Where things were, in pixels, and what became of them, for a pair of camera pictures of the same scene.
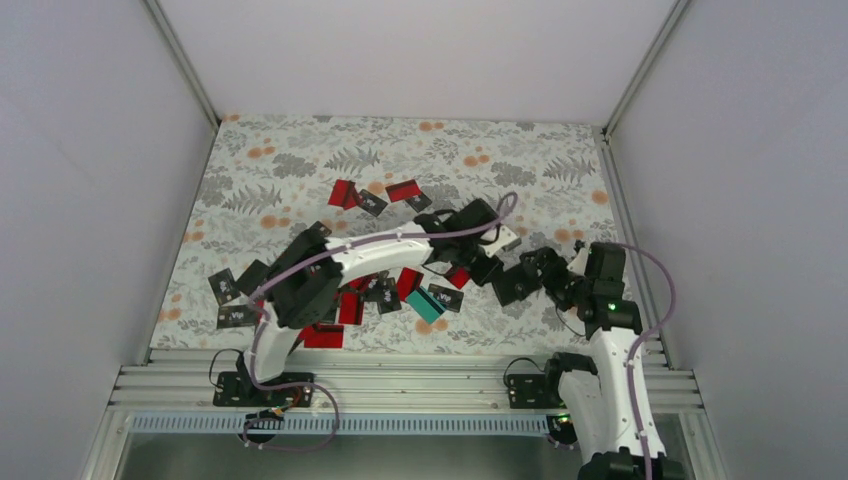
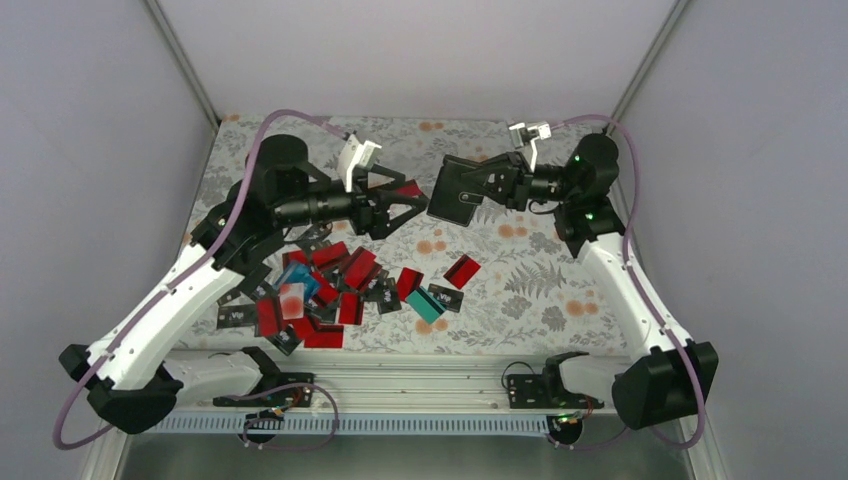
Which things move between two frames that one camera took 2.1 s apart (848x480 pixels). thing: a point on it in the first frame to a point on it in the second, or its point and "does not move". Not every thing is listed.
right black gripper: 545,254 to 512,178
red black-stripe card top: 405,190 does not move
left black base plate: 240,389 does not move
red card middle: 408,282 does not move
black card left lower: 232,316 does not move
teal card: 425,305 does not move
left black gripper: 486,274 to 361,218
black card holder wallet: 514,284 to 455,198
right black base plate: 529,391 does not move
